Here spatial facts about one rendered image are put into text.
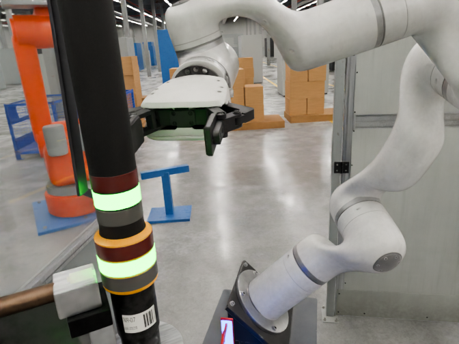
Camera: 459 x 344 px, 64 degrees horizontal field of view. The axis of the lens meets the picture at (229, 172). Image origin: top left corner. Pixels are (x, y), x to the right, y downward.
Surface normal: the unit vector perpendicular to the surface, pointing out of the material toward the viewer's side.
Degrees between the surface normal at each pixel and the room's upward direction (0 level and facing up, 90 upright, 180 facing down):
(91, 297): 90
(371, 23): 95
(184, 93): 17
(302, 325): 0
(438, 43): 106
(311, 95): 90
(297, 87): 90
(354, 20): 81
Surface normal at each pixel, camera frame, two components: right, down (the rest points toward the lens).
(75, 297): 0.44, 0.27
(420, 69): -0.97, 0.12
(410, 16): 0.12, 0.51
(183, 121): -0.12, 0.50
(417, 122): -0.27, -0.21
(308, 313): -0.05, -0.94
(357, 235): -0.79, -0.43
